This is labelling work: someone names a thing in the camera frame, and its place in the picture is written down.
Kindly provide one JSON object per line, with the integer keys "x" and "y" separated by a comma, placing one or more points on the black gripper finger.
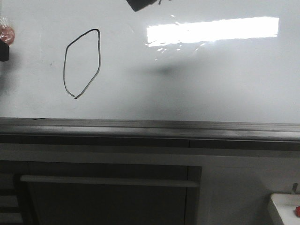
{"x": 4, "y": 51}

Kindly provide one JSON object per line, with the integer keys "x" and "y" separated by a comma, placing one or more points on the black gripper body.
{"x": 137, "y": 5}

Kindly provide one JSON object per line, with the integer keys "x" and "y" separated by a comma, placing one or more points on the red round magnet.
{"x": 7, "y": 32}

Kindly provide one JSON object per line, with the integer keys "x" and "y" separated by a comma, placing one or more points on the white whiteboard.
{"x": 197, "y": 60}

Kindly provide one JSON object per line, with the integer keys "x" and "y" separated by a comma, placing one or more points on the grey aluminium marker ledge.
{"x": 151, "y": 133}

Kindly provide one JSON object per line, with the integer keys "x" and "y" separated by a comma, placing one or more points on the white plastic marker tray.
{"x": 282, "y": 207}

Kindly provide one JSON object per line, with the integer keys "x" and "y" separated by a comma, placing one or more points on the red marker in tray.
{"x": 297, "y": 211}

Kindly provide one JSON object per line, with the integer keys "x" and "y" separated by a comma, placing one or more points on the dark cabinet with grey handle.
{"x": 44, "y": 193}

